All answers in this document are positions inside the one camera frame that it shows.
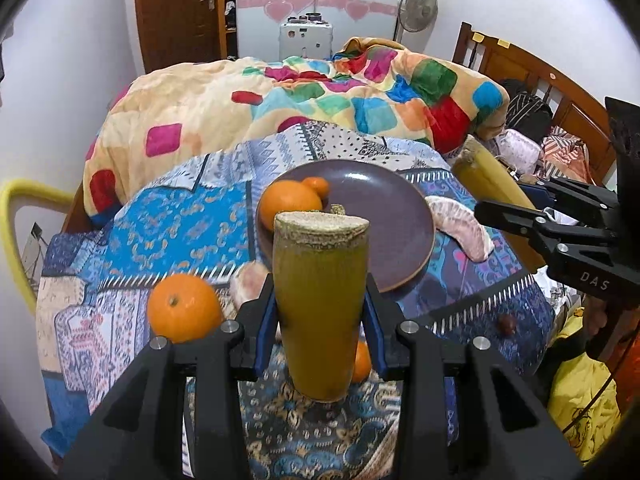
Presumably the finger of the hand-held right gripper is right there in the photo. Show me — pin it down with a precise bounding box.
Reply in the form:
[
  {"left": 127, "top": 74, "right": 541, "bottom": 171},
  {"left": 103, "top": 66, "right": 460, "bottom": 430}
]
[
  {"left": 517, "top": 176, "right": 621, "bottom": 217},
  {"left": 474, "top": 200, "right": 621, "bottom": 263}
]

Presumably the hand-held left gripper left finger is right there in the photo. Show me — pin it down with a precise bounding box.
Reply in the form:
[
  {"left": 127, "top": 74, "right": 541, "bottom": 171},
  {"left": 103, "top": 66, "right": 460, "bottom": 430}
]
[{"left": 59, "top": 274, "right": 280, "bottom": 480}]

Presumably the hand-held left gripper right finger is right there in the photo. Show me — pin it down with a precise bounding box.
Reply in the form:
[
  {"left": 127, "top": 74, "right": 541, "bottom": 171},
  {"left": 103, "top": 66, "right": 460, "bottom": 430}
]
[{"left": 365, "top": 272, "right": 587, "bottom": 480}]

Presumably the yellow-green sugarcane piece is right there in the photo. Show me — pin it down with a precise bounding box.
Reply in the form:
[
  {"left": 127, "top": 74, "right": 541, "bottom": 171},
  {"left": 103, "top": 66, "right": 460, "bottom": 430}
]
[
  {"left": 452, "top": 136, "right": 547, "bottom": 272},
  {"left": 272, "top": 211, "right": 370, "bottom": 402}
]

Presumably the purple plate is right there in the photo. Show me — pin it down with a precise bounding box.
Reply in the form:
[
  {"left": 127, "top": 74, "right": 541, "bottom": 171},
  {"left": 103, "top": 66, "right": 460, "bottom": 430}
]
[{"left": 255, "top": 160, "right": 437, "bottom": 295}]

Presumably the small orange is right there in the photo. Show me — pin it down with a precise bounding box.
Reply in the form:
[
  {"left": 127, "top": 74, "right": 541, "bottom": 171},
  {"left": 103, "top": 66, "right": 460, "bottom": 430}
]
[
  {"left": 351, "top": 341, "right": 374, "bottom": 384},
  {"left": 302, "top": 176, "right": 331, "bottom": 200}
]

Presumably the striped cloth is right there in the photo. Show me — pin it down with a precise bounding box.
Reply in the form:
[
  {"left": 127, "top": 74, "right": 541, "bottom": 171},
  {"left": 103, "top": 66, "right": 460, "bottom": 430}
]
[{"left": 542, "top": 127, "right": 589, "bottom": 182}]

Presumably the peeled pomelo segment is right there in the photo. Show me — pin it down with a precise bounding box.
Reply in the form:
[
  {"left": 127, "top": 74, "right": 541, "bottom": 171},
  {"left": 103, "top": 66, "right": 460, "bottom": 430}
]
[
  {"left": 424, "top": 196, "right": 495, "bottom": 263},
  {"left": 229, "top": 261, "right": 284, "bottom": 345}
]

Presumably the pink cloth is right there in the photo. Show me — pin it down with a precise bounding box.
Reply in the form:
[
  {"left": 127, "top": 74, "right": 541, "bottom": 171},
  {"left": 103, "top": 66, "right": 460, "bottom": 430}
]
[{"left": 494, "top": 128, "right": 544, "bottom": 174}]

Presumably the large orange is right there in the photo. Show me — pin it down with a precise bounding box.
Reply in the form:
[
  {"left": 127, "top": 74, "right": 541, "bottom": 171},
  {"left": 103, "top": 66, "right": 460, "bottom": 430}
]
[
  {"left": 147, "top": 273, "right": 224, "bottom": 344},
  {"left": 258, "top": 180, "right": 324, "bottom": 234}
]

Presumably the wooden bed headboard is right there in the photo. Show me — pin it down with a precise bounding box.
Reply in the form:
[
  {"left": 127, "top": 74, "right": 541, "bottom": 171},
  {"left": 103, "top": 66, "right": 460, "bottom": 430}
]
[{"left": 452, "top": 21, "right": 619, "bottom": 187}]

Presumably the black bag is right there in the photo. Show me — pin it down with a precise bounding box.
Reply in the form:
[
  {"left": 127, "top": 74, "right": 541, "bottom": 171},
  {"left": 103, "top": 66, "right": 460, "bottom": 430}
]
[{"left": 502, "top": 78, "right": 554, "bottom": 132}]

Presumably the blue patterned blanket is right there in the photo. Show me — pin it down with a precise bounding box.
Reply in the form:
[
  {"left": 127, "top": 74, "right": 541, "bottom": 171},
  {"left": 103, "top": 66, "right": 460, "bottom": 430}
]
[{"left": 36, "top": 119, "right": 557, "bottom": 480}]

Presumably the yellow bag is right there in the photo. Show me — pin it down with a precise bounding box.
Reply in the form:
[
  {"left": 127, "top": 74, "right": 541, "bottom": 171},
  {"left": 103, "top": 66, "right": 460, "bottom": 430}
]
[{"left": 547, "top": 305, "right": 622, "bottom": 462}]

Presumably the colourful patchwork quilt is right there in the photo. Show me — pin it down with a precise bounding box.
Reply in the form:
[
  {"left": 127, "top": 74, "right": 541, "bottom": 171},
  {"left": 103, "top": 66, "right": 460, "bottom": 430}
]
[{"left": 82, "top": 36, "right": 512, "bottom": 229}]

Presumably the standing electric fan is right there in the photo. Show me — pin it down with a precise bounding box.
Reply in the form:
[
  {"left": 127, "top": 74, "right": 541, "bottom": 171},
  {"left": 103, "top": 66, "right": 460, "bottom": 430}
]
[{"left": 394, "top": 0, "right": 440, "bottom": 45}]

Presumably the white appliance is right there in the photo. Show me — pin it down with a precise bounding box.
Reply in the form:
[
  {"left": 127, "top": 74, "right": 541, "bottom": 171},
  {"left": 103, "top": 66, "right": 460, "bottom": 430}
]
[{"left": 278, "top": 12, "right": 335, "bottom": 60}]

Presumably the brown wooden door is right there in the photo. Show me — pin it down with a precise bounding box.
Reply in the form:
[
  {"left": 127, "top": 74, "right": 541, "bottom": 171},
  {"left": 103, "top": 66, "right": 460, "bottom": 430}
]
[{"left": 133, "top": 0, "right": 227, "bottom": 74}]

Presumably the yellow chair frame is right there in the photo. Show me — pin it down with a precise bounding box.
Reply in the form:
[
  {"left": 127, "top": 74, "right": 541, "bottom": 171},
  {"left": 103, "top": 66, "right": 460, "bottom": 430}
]
[{"left": 0, "top": 178, "right": 77, "bottom": 302}]

